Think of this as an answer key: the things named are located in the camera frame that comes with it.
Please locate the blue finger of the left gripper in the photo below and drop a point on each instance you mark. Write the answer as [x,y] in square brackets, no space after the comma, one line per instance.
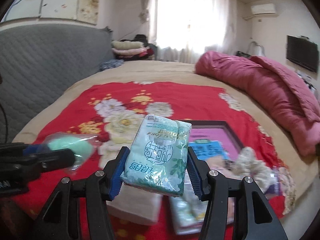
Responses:
[55,160]
[35,149]

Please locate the green tissue pack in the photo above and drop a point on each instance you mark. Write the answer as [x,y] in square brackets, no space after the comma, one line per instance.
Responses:
[187,218]
[158,156]

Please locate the grey quilted headboard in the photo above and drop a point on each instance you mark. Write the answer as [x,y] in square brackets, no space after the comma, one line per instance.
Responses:
[40,62]

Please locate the white rolled towel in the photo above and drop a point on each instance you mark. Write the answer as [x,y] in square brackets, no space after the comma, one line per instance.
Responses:
[136,205]

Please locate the red floral blanket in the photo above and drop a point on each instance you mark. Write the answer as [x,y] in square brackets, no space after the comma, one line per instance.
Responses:
[114,111]

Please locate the wall mounted black television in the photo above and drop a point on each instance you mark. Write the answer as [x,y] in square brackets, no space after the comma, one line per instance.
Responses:
[302,52]

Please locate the floral cream scrunchie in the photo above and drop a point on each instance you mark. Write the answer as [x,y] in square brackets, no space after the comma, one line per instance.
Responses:
[247,164]

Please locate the wall painting panels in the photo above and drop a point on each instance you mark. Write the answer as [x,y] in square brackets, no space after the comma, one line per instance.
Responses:
[78,10]

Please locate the white window curtain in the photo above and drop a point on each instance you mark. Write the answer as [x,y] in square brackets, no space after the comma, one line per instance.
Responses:
[183,30]

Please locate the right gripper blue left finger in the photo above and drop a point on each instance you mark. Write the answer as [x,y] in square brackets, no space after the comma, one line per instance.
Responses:
[115,168]

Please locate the green sponge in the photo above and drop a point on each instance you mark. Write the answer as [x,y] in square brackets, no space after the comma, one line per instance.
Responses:
[82,145]

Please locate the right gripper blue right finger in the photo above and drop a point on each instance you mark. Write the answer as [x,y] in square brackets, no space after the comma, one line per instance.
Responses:
[197,171]

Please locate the green tissue pack in tray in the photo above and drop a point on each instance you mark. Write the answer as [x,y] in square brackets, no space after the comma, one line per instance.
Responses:
[187,218]

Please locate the white air conditioner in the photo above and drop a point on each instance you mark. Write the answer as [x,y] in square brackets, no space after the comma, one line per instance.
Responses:
[263,9]

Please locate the pink rolled quilt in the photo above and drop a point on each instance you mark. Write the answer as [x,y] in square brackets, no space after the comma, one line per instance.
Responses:
[278,90]

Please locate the blue patterned cloth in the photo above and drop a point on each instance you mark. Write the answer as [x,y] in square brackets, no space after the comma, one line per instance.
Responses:
[110,64]

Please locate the stack of folded blankets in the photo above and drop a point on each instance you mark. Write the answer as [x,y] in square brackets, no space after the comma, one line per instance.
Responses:
[135,50]

